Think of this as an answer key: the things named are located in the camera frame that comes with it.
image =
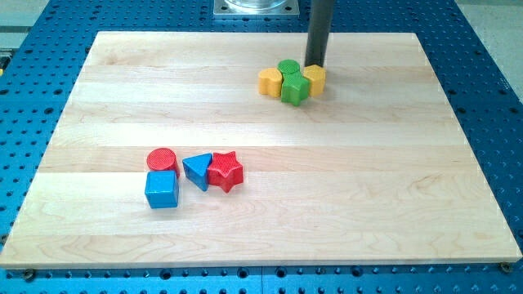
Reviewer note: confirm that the blue perforated table plate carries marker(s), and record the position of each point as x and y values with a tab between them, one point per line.
59	34

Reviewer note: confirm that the light wooden board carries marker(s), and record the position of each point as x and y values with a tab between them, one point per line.
376	170

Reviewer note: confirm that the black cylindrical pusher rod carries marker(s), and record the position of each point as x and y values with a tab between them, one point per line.
318	31

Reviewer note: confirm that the yellow heart block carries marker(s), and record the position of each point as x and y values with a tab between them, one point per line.
270	82

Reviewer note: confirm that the yellow hexagon block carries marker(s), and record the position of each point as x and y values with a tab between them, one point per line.
316	75

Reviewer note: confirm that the green cylinder block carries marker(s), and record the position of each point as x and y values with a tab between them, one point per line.
288	66

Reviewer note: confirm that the red star block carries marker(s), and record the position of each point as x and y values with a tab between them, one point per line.
225	171

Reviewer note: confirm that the red cylinder block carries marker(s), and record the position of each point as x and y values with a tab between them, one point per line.
163	159

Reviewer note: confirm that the green star block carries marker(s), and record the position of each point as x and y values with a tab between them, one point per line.
295	89

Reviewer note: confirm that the blue cube block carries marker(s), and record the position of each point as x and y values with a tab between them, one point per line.
161	189

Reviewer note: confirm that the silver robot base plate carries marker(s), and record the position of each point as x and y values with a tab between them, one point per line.
255	7

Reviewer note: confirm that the blue triangle block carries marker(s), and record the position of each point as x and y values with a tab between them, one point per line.
196	169

